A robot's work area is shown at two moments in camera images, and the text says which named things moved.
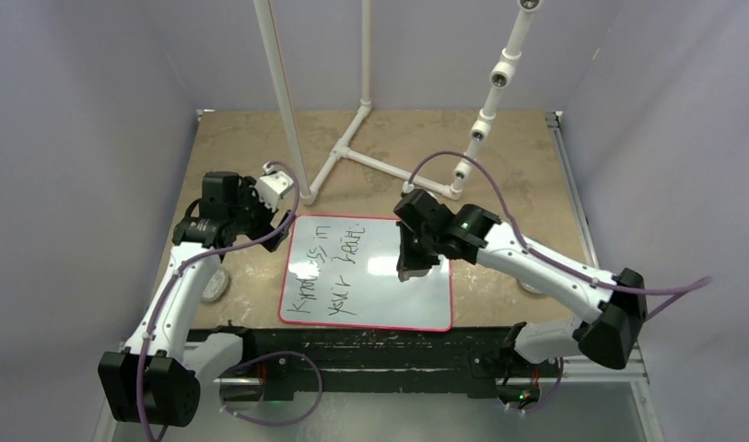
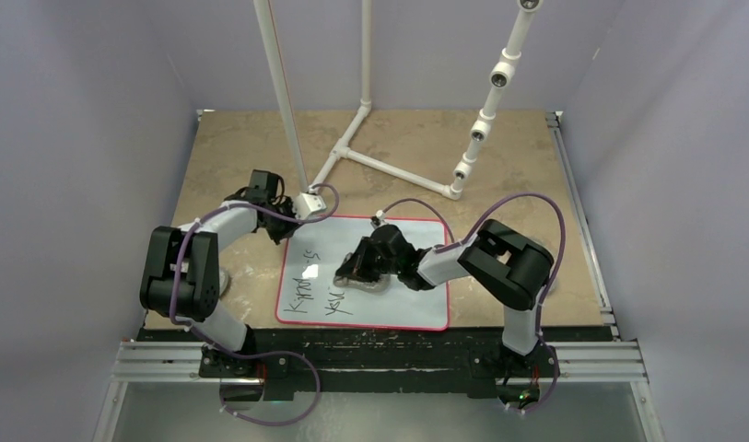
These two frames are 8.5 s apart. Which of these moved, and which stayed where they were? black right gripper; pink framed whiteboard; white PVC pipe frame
Moved: black right gripper
Stayed: pink framed whiteboard; white PVC pipe frame
